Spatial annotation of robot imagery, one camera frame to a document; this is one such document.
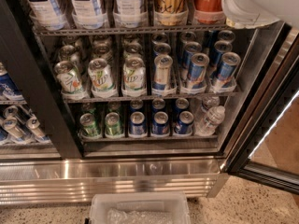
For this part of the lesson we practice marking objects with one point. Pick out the red coke can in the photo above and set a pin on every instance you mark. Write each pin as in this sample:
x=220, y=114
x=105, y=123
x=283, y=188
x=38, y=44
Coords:
x=208, y=12

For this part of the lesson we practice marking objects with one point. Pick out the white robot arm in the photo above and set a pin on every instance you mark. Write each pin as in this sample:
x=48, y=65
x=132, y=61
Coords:
x=255, y=13

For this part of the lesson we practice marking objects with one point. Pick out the front middle blue pepsi can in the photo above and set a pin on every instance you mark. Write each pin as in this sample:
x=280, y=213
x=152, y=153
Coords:
x=160, y=124

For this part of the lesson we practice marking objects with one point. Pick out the blue pepsi can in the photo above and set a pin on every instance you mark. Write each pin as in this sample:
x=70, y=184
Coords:
x=160, y=124
x=184, y=123
x=137, y=124

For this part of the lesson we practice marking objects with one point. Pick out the front left blue pepsi can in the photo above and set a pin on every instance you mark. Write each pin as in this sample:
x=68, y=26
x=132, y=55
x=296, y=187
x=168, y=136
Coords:
x=137, y=124

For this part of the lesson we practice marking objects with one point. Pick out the front right 7up can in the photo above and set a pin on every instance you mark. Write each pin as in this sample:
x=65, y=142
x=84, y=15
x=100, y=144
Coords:
x=134, y=77

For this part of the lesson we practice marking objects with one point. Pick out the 7up can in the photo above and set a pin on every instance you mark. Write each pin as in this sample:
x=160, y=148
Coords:
x=73, y=85
x=134, y=77
x=103, y=84

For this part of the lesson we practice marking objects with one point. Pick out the front silver red bull can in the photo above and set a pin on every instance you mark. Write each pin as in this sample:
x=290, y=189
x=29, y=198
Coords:
x=162, y=73

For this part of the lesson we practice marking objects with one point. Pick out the front right blue pepsi can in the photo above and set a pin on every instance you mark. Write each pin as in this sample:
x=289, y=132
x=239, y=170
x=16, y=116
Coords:
x=184, y=123

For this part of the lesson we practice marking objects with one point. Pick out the right green soda can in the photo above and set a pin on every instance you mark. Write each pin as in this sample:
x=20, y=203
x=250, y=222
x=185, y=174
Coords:
x=113, y=124

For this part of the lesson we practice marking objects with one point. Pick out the green soda can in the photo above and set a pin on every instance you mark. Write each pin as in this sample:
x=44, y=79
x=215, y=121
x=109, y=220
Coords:
x=89, y=126
x=113, y=124

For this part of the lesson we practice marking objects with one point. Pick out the front middle 7up can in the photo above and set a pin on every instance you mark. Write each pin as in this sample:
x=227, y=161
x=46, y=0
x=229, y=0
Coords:
x=103, y=84

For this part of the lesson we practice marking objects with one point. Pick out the left green soda can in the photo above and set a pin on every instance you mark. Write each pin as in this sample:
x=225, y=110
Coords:
x=89, y=126

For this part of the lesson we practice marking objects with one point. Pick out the front left 7up can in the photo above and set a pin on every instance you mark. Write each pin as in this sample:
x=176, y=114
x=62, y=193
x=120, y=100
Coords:
x=73, y=85

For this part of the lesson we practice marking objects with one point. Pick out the gold yellow can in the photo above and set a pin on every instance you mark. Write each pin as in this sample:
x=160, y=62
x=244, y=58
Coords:
x=169, y=11

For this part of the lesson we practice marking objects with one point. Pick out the open glass fridge door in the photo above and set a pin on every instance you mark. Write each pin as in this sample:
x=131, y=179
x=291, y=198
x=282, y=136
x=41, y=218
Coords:
x=266, y=150

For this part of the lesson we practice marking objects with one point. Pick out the black fridge centre pillar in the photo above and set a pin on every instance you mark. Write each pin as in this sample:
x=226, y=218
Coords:
x=28, y=67

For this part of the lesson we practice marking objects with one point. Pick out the blue can left compartment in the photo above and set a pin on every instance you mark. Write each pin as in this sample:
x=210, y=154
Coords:
x=8, y=87

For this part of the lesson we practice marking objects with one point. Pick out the stainless steel fridge base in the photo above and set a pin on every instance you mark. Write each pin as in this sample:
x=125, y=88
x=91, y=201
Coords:
x=77, y=181

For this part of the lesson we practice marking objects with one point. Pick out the front left blue red bull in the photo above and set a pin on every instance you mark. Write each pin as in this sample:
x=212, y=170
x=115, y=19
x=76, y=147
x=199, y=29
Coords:
x=197, y=71

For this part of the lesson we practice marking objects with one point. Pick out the blue red bull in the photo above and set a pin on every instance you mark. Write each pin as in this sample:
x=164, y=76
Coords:
x=197, y=71
x=225, y=70

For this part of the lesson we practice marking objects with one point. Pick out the front clear water bottle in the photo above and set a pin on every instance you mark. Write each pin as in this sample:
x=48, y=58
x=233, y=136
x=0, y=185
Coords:
x=209, y=122

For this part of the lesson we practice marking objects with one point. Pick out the front right blue red bull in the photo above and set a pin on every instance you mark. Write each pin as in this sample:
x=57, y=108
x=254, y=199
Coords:
x=225, y=70

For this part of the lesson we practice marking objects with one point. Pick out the right white tea bottle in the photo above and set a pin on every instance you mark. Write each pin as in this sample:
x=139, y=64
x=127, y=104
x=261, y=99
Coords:
x=130, y=13

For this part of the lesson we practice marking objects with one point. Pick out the white tea bottle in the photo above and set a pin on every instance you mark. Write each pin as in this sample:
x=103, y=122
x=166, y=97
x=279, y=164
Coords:
x=50, y=14
x=88, y=14
x=130, y=13

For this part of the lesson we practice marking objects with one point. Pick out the clear plastic bin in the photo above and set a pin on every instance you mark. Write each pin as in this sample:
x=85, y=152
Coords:
x=140, y=208

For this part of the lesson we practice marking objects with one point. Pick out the middle white tea bottle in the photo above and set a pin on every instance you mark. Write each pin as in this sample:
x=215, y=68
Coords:
x=88, y=14

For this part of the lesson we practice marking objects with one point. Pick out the left white tea bottle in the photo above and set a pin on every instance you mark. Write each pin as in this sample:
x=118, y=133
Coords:
x=50, y=14

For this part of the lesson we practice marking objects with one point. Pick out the middle wire shelf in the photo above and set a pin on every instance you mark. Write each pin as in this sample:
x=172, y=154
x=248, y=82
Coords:
x=149, y=97

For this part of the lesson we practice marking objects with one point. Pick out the wire shelf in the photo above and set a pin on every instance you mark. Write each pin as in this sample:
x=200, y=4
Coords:
x=137, y=30
x=149, y=97

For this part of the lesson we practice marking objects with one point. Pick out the top wire shelf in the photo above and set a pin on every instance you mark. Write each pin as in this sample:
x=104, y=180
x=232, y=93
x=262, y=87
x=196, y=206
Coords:
x=137, y=30

